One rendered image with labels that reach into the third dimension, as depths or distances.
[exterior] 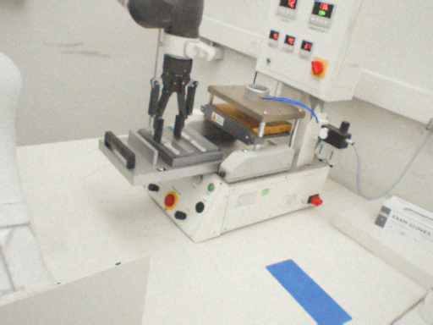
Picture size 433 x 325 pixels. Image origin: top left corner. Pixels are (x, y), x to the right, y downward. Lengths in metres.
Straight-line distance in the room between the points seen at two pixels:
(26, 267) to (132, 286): 0.16
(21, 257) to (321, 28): 0.98
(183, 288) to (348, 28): 0.82
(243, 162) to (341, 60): 0.41
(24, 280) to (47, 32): 1.88
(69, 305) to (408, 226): 1.05
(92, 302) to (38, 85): 1.96
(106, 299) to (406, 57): 1.28
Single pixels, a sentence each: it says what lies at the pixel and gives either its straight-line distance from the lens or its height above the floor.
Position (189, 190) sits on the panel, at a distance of 1.18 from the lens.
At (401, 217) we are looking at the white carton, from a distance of 1.38.
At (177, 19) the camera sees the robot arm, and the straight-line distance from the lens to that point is 0.98.
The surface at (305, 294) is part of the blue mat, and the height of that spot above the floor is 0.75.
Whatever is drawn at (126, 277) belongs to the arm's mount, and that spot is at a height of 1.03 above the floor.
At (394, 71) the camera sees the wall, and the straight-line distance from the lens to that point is 1.58.
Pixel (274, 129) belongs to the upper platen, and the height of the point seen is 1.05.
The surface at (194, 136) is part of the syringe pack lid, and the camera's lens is 1.15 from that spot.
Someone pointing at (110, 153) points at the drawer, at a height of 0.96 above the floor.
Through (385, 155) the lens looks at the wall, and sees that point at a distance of 1.61.
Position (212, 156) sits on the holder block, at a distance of 1.09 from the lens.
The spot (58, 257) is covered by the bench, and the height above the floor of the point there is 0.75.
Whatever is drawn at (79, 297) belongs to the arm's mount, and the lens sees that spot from 0.59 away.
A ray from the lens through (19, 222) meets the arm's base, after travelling 0.69.
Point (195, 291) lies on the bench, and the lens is 1.00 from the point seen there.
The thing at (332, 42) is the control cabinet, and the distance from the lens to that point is 1.23.
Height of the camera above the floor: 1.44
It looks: 25 degrees down
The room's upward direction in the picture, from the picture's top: 11 degrees clockwise
